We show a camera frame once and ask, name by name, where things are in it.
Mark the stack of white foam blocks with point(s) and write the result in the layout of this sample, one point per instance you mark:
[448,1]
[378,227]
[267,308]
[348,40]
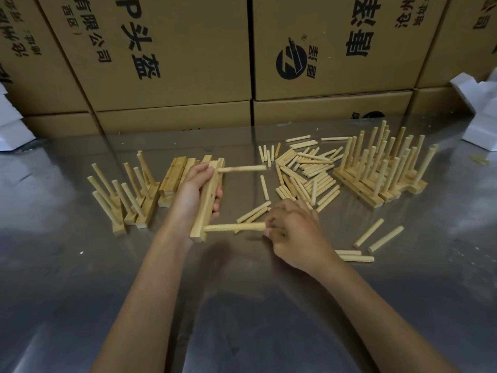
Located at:
[481,132]
[11,135]

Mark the pile of wooden dowels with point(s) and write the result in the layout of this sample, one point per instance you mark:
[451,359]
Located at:
[306,159]

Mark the person's left hand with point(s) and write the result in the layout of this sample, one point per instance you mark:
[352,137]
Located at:
[186,205]

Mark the drilled wooden block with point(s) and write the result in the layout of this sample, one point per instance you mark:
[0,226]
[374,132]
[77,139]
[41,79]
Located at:
[389,196]
[416,170]
[130,218]
[147,213]
[119,228]
[398,192]
[423,183]
[200,229]
[420,188]
[405,189]
[355,189]
[411,187]

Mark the person's right hand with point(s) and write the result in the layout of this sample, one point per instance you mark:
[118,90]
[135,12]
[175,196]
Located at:
[299,236]

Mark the person's left forearm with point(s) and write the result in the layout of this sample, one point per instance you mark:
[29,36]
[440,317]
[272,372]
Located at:
[143,314]

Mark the person's right forearm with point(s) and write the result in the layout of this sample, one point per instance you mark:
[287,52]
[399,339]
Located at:
[380,322]

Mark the pile of drilled wooden bars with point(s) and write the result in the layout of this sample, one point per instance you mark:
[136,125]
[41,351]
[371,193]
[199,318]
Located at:
[171,178]

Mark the stack of brown cardboard boxes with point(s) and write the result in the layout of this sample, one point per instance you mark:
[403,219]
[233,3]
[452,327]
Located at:
[186,54]

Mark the shiny metal table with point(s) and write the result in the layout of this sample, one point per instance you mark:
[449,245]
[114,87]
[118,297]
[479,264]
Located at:
[77,260]

